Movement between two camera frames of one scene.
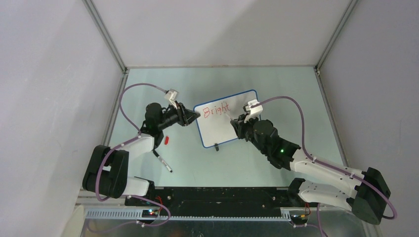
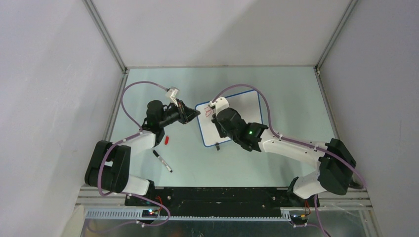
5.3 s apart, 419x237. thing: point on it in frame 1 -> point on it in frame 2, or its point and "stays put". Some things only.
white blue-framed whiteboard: [213, 125] stays put
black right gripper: [240, 126] -> [214, 121]
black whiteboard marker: [156, 154] stays put
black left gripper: [191, 115] stays put
